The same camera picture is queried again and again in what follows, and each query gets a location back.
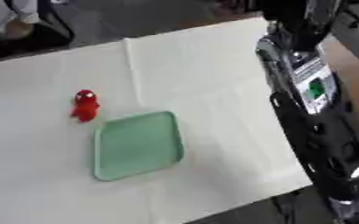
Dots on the green square tray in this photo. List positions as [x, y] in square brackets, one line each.
[136, 145]

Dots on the silver and black right robot arm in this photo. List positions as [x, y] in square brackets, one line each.
[320, 137]

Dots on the red toy figure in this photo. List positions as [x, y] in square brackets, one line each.
[86, 106]

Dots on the black chair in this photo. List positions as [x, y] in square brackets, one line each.
[44, 38]

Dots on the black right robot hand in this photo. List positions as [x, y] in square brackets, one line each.
[302, 20]

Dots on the person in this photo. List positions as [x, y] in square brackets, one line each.
[6, 14]

